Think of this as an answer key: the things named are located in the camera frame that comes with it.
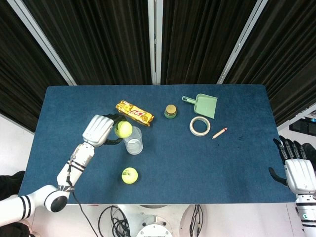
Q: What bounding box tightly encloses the black equipment box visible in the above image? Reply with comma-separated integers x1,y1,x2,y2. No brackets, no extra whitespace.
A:
288,116,316,135

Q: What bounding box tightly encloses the small jar with gold lid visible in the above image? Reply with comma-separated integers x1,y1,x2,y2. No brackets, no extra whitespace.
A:
163,104,178,119

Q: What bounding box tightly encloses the blue table cloth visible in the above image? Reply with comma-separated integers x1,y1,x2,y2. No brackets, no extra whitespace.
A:
18,84,297,205

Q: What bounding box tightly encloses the white frame post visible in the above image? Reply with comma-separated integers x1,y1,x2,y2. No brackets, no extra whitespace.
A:
6,0,77,86
216,0,272,84
147,0,163,86

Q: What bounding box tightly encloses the gold snack packet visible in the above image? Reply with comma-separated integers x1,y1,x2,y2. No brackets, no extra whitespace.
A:
115,100,155,127

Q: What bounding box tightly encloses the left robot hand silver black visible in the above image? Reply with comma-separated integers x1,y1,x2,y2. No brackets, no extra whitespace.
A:
82,113,128,148

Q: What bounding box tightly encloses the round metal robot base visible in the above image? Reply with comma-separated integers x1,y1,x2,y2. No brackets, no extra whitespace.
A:
118,204,196,237

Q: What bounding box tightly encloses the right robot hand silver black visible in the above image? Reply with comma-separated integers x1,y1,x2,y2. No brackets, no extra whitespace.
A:
268,135,316,195

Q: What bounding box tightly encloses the black cable bundle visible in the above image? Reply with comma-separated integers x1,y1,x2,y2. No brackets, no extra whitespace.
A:
98,204,131,237
189,204,205,237

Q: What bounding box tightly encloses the black curtain panel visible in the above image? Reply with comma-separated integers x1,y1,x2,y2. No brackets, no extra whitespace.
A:
226,0,316,129
22,0,153,86
0,0,72,135
160,0,260,85

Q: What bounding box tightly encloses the white masking tape roll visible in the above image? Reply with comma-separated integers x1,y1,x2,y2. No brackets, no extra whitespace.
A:
189,116,211,136

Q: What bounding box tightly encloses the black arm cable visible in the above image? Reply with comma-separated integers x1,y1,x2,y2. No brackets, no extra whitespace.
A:
66,158,99,237

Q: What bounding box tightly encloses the black cloth bundle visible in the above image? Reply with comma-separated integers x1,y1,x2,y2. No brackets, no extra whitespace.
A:
0,171,25,201

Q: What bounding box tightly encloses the transparent plastic cup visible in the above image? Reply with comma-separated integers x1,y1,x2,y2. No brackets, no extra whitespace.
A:
123,125,144,156

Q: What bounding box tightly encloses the green plastic dustpan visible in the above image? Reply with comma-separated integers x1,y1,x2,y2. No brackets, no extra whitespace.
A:
182,93,218,119

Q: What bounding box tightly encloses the yellow tennis ball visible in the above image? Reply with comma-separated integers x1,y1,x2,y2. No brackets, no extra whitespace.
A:
121,167,139,185
114,121,133,138

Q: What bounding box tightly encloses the dark fabric bundle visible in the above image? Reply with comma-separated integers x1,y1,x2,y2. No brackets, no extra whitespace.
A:
0,222,34,237

